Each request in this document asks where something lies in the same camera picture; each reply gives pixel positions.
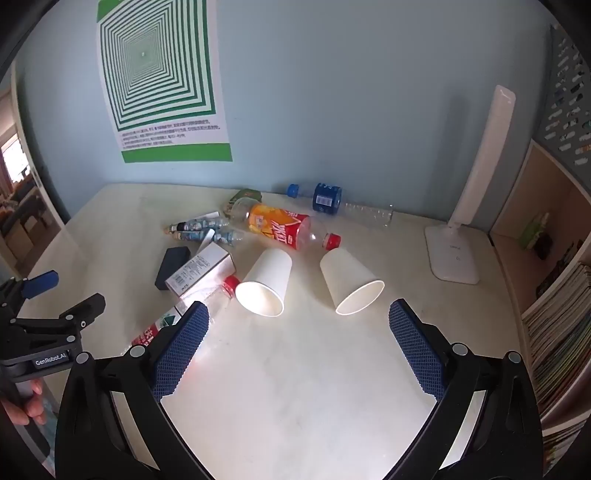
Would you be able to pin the green striped wall poster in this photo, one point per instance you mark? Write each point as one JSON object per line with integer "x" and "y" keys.
{"x": 161, "y": 78}

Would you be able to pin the white carton box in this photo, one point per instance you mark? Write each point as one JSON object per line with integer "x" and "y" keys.
{"x": 198, "y": 270}

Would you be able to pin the clear blue label bottle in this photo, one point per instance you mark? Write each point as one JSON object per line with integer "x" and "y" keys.
{"x": 325, "y": 198}

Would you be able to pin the wooden bookshelf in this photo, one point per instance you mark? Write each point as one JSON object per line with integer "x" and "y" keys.
{"x": 554, "y": 198}

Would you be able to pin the grey pegboard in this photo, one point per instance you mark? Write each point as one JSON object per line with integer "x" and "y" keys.
{"x": 565, "y": 101}

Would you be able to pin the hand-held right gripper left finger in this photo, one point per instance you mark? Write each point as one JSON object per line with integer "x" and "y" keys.
{"x": 184, "y": 346}

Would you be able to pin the white desk lamp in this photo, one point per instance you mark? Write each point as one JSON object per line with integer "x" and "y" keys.
{"x": 455, "y": 251}

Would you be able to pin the white paper cup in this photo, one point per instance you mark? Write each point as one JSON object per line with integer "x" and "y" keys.
{"x": 346, "y": 281}
{"x": 268, "y": 281}

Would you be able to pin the white paper strip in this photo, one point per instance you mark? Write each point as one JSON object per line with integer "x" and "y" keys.
{"x": 207, "y": 215}

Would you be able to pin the stack of books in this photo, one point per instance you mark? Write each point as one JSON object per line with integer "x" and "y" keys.
{"x": 561, "y": 332}

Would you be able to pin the black box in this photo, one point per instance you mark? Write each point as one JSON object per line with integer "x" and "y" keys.
{"x": 171, "y": 267}

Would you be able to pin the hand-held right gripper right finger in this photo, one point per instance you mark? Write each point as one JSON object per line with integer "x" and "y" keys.
{"x": 415, "y": 344}

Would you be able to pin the green spray bottle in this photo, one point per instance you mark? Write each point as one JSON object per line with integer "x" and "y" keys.
{"x": 533, "y": 230}

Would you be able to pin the orange label plastic bottle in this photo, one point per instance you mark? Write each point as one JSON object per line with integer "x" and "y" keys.
{"x": 277, "y": 226}

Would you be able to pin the person's left hand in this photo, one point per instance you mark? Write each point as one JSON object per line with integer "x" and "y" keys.
{"x": 30, "y": 408}

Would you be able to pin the green snack packet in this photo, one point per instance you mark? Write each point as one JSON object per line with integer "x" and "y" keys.
{"x": 244, "y": 196}

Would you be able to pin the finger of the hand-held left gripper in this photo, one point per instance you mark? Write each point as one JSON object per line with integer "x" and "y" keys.
{"x": 41, "y": 281}
{"x": 78, "y": 314}

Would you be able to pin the clear red cap bottle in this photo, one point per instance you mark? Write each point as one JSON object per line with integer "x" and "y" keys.
{"x": 157, "y": 330}

